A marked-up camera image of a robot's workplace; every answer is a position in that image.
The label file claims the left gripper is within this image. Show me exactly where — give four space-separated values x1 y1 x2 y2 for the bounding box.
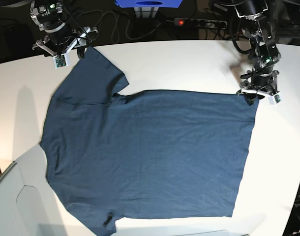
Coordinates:
237 70 279 106

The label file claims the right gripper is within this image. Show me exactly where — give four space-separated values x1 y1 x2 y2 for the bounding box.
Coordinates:
32 24 98 59

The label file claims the dark blue T-shirt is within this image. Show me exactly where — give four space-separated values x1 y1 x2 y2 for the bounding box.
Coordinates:
40 47 259 236

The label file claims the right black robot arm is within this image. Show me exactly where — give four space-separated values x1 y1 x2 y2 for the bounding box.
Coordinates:
30 0 98 67

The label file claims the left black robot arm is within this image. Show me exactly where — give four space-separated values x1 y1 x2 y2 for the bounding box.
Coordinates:
229 0 281 106

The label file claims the blue box on stand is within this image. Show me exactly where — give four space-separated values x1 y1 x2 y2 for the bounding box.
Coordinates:
115 0 182 8

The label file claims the black power strip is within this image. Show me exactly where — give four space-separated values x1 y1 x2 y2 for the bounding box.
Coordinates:
173 18 228 30

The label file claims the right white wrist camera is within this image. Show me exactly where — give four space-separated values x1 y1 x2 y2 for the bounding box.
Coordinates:
53 53 70 69

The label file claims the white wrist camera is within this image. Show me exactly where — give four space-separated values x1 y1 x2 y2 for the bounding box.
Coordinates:
269 92 281 105
53 53 70 69

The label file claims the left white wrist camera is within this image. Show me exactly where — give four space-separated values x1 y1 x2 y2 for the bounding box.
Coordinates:
269 92 281 105

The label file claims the grey cable on floor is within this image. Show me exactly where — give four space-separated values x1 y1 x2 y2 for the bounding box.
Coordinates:
90 9 163 41

